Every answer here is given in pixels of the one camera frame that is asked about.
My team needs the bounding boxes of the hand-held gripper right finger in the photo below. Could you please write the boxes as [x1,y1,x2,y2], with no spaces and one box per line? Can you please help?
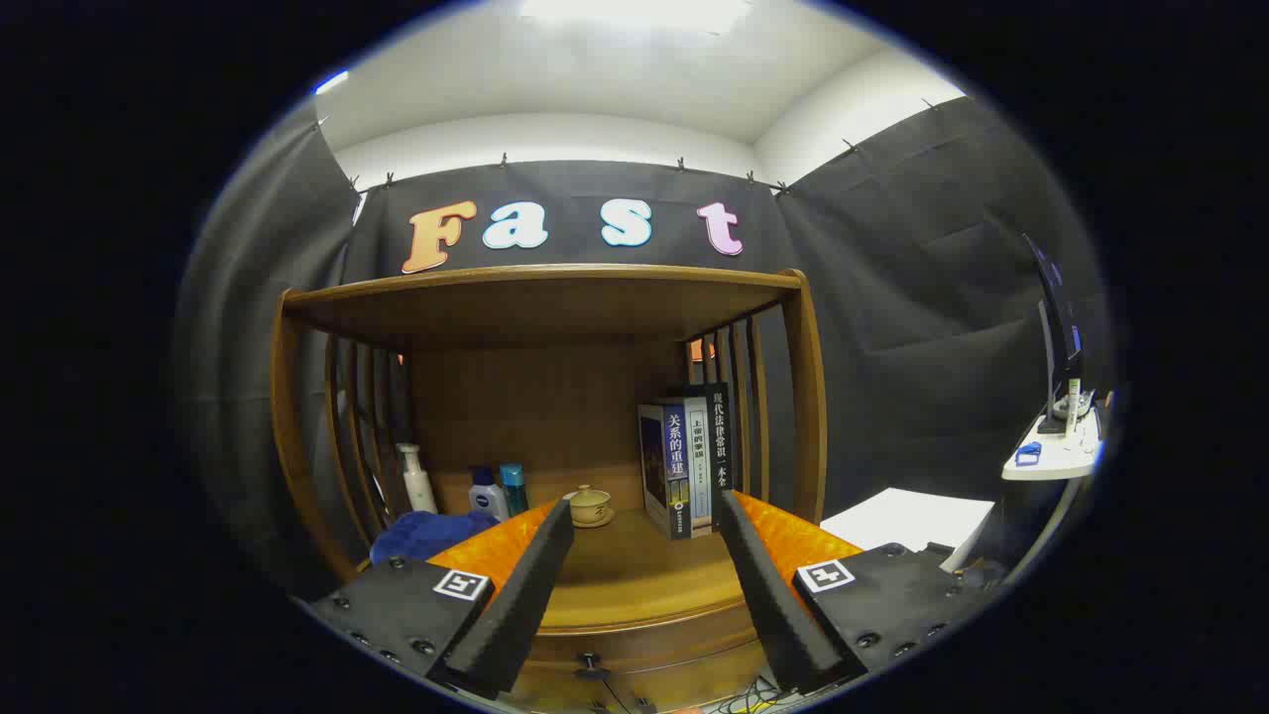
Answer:
[714,489,1002,695]

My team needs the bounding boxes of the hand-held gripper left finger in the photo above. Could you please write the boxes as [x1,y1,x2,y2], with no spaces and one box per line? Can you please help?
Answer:
[309,498,577,701]

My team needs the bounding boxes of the wooden drawer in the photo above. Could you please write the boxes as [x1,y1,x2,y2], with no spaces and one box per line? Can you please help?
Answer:
[516,607,776,697]

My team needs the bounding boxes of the wooden cabinet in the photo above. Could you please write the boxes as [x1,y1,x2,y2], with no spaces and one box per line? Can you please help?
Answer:
[273,263,829,713]

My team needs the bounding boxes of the white blue-capped lotion bottle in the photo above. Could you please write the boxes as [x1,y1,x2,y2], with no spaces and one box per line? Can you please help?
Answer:
[468,466,510,524]

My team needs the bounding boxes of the beige lidded tea cup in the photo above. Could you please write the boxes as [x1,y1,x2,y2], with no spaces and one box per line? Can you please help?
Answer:
[562,484,616,529]

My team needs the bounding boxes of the blue towel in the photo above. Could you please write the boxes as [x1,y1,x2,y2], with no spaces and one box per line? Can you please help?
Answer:
[370,509,502,566]

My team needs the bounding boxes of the light blue book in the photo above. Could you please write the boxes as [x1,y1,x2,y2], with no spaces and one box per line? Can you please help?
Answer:
[684,397,715,532]

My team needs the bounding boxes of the white pump bottle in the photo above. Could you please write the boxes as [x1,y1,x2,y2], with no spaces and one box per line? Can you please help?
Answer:
[397,443,439,517]

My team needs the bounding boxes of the black book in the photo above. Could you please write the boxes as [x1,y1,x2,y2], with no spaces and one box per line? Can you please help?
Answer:
[694,384,735,527]

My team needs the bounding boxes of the dark blue book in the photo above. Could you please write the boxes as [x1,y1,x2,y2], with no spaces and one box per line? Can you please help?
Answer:
[637,402,692,541]

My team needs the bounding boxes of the white storage unit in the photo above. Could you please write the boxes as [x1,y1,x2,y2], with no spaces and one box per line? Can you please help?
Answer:
[821,488,995,573]

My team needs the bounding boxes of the white desk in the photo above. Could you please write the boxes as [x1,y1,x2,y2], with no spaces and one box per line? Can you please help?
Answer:
[1001,392,1107,483]

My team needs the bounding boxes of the black monitor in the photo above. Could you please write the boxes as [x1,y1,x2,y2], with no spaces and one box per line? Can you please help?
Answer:
[1021,233,1084,434]

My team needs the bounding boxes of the ceiling light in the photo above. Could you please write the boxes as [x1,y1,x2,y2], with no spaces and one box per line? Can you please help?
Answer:
[520,0,754,33]

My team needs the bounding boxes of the floor cables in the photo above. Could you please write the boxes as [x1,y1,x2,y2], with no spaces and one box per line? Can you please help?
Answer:
[709,677,786,714]

